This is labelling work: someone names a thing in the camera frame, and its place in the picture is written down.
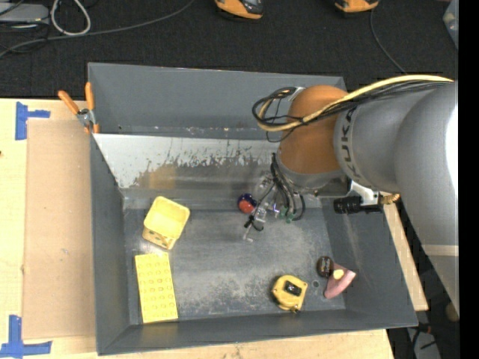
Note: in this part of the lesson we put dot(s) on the blue and red ball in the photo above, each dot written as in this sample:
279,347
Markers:
246,204

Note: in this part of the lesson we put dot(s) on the yellow tape measure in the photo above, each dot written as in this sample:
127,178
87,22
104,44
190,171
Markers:
289,292

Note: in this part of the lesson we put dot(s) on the yellow square cup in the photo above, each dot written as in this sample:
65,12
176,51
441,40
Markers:
166,219

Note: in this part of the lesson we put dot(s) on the brown cardboard board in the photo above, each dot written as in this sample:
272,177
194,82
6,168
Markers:
56,230

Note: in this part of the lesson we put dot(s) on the grey metal bin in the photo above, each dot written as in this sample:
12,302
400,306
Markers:
224,260

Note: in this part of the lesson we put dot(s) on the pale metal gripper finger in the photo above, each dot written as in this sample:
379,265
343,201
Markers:
250,235
260,213

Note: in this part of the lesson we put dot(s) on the yellow studded flat plate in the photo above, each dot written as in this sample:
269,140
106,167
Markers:
156,288

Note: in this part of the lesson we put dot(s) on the pink wedge with yellow spot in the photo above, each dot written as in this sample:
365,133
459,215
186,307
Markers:
338,284

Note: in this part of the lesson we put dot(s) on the dark brown round object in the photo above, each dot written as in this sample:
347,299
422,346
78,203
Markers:
324,266

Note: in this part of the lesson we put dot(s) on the black cylinder on white bracket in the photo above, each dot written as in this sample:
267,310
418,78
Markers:
348,204

